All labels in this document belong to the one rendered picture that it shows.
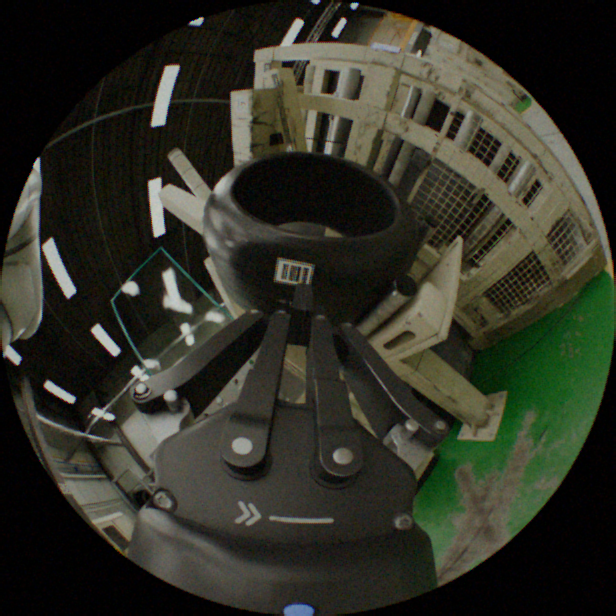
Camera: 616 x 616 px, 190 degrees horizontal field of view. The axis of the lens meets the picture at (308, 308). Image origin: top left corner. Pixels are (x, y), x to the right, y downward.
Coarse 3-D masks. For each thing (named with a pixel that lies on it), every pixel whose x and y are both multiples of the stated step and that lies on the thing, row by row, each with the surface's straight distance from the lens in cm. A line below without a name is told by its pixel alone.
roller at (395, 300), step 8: (400, 280) 36; (408, 280) 37; (392, 288) 37; (400, 288) 36; (408, 288) 36; (416, 288) 37; (384, 296) 40; (392, 296) 37; (400, 296) 36; (408, 296) 36; (376, 304) 43; (384, 304) 40; (392, 304) 39; (400, 304) 38; (368, 312) 47; (376, 312) 43; (384, 312) 42; (392, 312) 41; (360, 320) 52; (368, 320) 47; (376, 320) 45; (384, 320) 45; (360, 328) 52; (368, 328) 49
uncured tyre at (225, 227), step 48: (240, 192) 73; (288, 192) 86; (336, 192) 85; (384, 192) 63; (240, 240) 36; (288, 240) 34; (336, 240) 35; (384, 240) 40; (240, 288) 42; (288, 288) 34; (336, 288) 34; (384, 288) 41
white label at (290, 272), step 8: (280, 264) 33; (288, 264) 32; (296, 264) 32; (304, 264) 32; (280, 272) 33; (288, 272) 33; (296, 272) 33; (304, 272) 32; (312, 272) 32; (280, 280) 33; (288, 280) 33; (296, 280) 33; (304, 280) 33
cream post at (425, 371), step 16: (160, 192) 164; (176, 192) 150; (176, 208) 135; (192, 208) 121; (192, 224) 123; (432, 352) 85; (400, 368) 80; (416, 368) 78; (432, 368) 84; (448, 368) 90; (416, 384) 87; (432, 384) 83; (448, 384) 89; (464, 384) 98; (432, 400) 98; (448, 400) 92; (464, 400) 98; (480, 400) 109; (464, 416) 107; (480, 416) 110
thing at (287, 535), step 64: (192, 448) 7; (384, 448) 7; (192, 512) 6; (256, 512) 6; (320, 512) 6; (384, 512) 6; (192, 576) 4; (256, 576) 3; (320, 576) 3; (384, 576) 4
